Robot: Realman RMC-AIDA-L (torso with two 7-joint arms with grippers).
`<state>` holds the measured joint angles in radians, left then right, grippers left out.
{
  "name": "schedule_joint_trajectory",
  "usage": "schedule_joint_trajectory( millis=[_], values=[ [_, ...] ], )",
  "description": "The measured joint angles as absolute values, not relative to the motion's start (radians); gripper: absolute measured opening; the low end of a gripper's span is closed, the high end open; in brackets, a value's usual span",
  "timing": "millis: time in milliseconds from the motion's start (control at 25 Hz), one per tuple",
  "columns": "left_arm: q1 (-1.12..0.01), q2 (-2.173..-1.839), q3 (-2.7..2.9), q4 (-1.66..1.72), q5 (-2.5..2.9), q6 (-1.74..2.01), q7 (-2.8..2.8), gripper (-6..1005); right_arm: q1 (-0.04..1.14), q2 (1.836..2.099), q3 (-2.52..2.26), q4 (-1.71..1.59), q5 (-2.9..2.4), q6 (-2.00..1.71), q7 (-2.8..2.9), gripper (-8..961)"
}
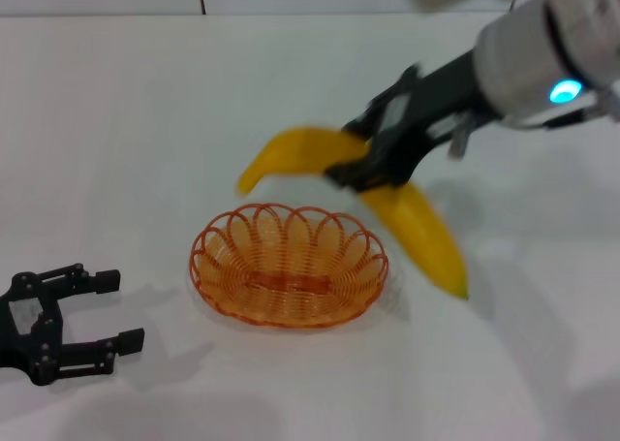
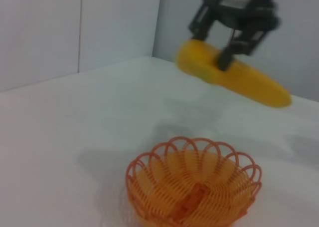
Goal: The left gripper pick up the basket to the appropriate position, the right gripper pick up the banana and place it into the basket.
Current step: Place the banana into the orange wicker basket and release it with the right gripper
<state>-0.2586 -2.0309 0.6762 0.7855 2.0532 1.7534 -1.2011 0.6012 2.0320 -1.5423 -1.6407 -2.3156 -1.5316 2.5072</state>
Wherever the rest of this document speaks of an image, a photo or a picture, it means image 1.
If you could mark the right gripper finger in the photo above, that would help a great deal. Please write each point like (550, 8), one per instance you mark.
(365, 127)
(358, 175)

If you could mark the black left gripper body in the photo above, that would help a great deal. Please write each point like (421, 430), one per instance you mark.
(34, 334)

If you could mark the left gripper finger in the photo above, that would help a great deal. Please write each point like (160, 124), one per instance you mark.
(131, 341)
(107, 280)

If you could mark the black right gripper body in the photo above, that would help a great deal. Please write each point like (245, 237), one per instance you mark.
(426, 106)

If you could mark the yellow banana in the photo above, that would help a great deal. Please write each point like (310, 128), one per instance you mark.
(416, 228)

